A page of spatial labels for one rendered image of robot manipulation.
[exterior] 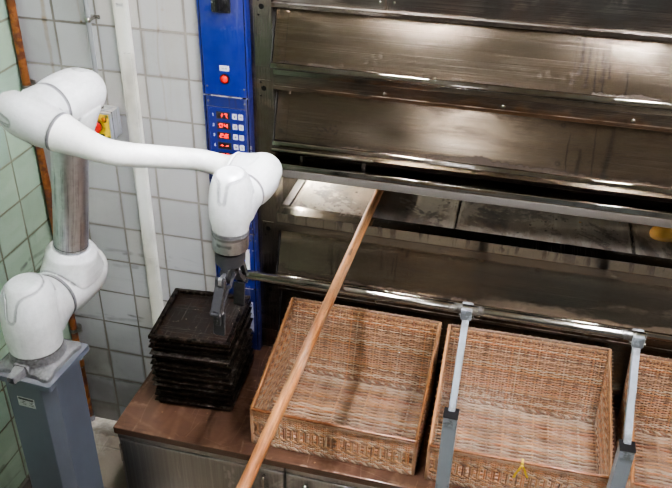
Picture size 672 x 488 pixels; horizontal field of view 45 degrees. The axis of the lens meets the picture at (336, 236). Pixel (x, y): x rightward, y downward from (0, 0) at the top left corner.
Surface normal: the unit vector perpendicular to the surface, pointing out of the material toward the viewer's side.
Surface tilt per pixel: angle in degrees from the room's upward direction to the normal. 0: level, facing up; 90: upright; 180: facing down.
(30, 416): 90
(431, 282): 70
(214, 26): 90
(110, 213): 90
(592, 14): 90
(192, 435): 0
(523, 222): 0
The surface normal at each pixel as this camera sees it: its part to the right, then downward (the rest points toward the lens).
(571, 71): -0.22, 0.18
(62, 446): 0.47, 0.47
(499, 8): -0.25, 0.50
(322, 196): 0.02, -0.85
